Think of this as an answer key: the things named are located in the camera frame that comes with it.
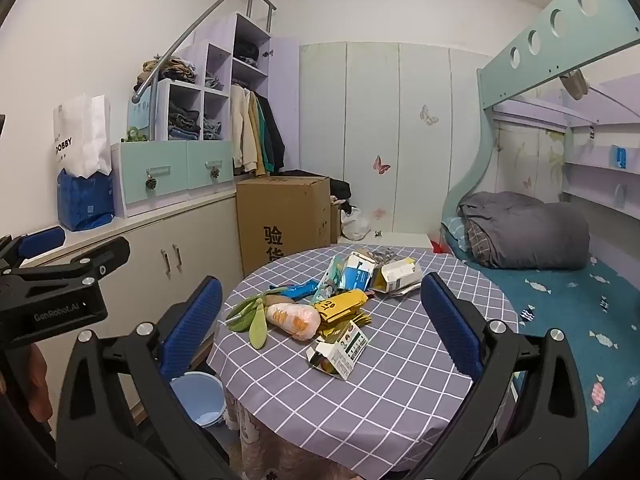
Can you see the person's left hand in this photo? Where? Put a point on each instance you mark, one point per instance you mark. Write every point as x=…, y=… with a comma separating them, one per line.
x=30, y=385

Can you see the blue bag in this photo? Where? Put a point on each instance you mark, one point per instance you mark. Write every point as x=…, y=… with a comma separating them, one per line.
x=82, y=205

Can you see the brown folded clothes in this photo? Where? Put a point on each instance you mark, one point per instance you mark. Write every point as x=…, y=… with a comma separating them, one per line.
x=170, y=70

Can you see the black clothes pile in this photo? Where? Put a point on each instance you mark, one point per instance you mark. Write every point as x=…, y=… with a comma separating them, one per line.
x=341, y=190

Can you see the silver foil blister strips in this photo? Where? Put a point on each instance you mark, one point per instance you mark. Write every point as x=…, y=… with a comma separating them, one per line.
x=382, y=255

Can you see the teal sign board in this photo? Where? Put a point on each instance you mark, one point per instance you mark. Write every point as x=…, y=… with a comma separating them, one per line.
x=140, y=115

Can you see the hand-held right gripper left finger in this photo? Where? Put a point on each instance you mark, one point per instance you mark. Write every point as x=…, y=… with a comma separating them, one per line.
x=192, y=330

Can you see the blue wrapper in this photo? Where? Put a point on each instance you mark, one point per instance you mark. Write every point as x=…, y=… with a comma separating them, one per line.
x=300, y=290

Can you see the white plastic bag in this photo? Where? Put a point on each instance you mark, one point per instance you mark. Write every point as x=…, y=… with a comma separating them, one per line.
x=356, y=225

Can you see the green white blister pack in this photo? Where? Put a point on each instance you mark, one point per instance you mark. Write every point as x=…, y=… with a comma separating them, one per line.
x=332, y=272

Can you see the grey duvet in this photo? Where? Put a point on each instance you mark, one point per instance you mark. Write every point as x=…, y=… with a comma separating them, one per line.
x=530, y=230

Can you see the purple shelf unit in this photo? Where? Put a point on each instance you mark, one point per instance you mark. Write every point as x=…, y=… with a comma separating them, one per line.
x=220, y=60

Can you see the small folded jeans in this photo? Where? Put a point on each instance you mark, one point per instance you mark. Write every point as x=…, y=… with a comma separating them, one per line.
x=214, y=81

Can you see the carrot plush toy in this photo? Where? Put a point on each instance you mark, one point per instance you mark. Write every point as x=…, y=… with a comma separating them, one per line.
x=292, y=317

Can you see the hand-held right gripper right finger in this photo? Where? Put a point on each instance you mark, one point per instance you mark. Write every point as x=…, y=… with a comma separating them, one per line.
x=450, y=325

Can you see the white paper bag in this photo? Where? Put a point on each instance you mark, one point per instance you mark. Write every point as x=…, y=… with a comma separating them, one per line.
x=80, y=135

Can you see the low beige cabinet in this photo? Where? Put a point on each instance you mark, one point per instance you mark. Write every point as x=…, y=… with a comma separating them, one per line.
x=150, y=245

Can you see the beige butterfly sticker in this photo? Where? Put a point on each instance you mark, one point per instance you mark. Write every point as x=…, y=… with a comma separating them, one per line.
x=429, y=116

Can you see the large cardboard box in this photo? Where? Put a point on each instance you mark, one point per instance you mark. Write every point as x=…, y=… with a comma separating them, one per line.
x=280, y=210

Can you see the yellow packet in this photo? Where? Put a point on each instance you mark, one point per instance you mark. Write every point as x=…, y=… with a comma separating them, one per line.
x=340, y=307

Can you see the pink patterned table skirt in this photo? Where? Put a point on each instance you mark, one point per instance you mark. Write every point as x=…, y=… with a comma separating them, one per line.
x=260, y=440

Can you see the metal handrail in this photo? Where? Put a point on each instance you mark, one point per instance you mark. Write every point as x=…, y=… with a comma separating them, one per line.
x=200, y=22

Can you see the green garment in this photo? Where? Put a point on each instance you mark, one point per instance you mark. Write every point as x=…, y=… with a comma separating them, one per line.
x=264, y=145

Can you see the yellow garment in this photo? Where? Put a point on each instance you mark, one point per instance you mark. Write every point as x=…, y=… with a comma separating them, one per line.
x=255, y=135

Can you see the faint pink butterfly sticker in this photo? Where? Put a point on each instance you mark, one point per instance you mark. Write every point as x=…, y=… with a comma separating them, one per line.
x=380, y=213

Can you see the purple bed wall shelf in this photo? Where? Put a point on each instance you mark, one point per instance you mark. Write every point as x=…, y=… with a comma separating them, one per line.
x=600, y=160

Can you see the blue plastic bin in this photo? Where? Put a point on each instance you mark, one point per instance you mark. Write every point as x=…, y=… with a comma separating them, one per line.
x=200, y=400

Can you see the teal bunk bed frame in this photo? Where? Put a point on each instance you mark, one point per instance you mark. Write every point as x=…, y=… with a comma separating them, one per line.
x=500, y=70

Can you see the green plant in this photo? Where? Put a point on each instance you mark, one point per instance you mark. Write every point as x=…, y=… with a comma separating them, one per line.
x=134, y=136

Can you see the blue white box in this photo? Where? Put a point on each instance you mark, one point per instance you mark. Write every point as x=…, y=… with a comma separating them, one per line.
x=357, y=272

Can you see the white wardrobe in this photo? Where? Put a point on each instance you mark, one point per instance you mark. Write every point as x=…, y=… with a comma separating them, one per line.
x=400, y=185

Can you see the folded jeans stack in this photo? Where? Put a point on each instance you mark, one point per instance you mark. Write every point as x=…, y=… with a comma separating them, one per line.
x=212, y=129

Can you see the red mat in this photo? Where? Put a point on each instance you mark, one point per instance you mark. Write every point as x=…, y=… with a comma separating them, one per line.
x=437, y=246

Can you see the green white crushed carton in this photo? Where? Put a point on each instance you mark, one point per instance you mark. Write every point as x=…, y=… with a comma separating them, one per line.
x=345, y=352

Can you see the grey checked tablecloth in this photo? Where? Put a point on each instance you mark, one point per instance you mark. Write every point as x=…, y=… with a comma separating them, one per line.
x=400, y=385

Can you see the white step platform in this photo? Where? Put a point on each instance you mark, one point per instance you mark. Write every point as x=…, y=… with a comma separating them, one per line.
x=400, y=239

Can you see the cream jacket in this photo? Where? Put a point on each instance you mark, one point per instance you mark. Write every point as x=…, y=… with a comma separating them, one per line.
x=242, y=130

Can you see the dark folded clothes stack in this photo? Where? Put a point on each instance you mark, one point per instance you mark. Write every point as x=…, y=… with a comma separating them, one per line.
x=182, y=120

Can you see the beige hanging object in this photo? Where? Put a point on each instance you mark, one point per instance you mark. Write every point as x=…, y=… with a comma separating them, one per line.
x=575, y=85

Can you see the black folded clothes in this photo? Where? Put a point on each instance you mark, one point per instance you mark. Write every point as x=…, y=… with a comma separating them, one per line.
x=246, y=52

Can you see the blue checked pillow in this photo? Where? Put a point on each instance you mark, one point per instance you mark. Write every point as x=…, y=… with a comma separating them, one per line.
x=452, y=232

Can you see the yellow white box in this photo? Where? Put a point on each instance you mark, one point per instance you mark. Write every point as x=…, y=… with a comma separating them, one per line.
x=397, y=272

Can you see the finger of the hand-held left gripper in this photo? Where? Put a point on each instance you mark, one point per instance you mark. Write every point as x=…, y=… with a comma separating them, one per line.
x=42, y=241
x=100, y=255

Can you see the black coat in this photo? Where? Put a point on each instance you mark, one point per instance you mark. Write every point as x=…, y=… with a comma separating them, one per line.
x=275, y=135

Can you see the teal drawer unit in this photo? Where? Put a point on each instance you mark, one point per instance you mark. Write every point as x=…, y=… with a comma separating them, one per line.
x=170, y=170

